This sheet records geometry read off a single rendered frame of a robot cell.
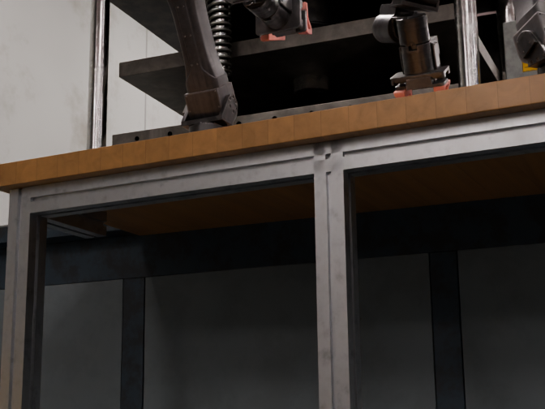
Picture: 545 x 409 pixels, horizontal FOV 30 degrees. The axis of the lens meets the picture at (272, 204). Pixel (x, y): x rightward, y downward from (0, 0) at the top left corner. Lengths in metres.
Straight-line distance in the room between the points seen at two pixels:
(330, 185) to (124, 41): 4.55
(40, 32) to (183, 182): 3.81
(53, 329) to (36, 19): 3.29
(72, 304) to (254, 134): 0.80
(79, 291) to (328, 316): 0.86
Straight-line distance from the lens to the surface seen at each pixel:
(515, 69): 2.87
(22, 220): 1.72
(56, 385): 2.16
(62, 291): 2.18
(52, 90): 5.30
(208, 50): 1.77
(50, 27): 5.40
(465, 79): 2.75
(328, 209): 1.44
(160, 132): 3.13
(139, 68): 3.28
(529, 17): 1.60
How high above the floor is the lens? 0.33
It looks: 14 degrees up
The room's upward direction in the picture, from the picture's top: 1 degrees counter-clockwise
